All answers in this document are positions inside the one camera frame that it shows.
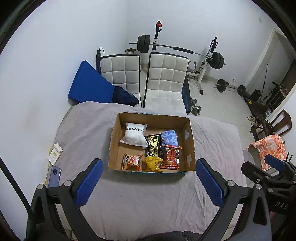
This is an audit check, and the red floral wipes pack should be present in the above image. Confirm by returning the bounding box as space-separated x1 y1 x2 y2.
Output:
160 145 182 170

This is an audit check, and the barbell on rack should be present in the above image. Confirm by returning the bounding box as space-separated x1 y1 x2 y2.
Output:
130 35 226 69

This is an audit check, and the brown cardboard box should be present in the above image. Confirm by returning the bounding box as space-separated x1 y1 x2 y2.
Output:
108 113 196 174

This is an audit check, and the chrome dumbbell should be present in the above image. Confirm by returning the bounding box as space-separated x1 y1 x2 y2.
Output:
191 98 201 116

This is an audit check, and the black shoe shine wipes pack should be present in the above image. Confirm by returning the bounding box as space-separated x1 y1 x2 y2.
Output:
145 134 164 159

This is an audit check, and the blue smartphone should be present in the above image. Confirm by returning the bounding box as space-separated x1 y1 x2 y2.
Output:
48 166 62 187

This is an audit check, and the grey chair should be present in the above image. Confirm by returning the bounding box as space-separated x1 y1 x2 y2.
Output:
242 146 278 176

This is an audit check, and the grey table cloth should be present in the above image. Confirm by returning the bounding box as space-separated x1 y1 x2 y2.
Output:
55 101 246 240

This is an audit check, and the white small box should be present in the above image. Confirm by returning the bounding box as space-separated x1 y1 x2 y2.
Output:
48 143 63 166

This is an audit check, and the dark blue garment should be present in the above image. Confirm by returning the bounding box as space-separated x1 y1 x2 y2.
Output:
112 86 139 106

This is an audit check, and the black cable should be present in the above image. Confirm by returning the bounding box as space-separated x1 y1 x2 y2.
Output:
0 157 34 218

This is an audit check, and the light blue wipes pack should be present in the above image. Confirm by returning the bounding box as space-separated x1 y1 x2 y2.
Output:
161 130 179 146

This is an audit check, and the left white padded chair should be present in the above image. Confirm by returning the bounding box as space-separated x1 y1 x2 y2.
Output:
96 48 141 100

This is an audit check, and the orange panda snack packet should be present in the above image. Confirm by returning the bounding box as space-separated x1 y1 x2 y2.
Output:
121 153 143 172

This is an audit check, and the floor barbell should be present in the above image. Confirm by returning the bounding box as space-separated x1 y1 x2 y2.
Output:
215 79 247 97

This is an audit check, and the brown wooden chair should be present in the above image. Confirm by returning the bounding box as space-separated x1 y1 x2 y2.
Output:
249 109 292 141

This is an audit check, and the right white padded chair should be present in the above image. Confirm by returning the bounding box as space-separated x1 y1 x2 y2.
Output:
143 52 189 114

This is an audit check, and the white barbell rack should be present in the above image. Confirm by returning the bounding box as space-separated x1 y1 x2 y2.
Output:
152 21 218 95

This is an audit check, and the yellow snack packet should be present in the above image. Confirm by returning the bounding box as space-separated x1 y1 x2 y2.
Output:
145 156 163 173

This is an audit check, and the right hand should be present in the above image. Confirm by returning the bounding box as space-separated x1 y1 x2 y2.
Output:
269 211 277 222

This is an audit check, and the white pillow pack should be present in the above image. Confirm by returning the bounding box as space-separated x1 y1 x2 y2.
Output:
120 123 148 148

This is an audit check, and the white padded chair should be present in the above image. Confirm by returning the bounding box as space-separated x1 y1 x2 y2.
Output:
143 52 189 114
96 48 141 100

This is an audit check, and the blue foam mat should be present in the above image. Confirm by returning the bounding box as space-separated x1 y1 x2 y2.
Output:
68 60 115 103

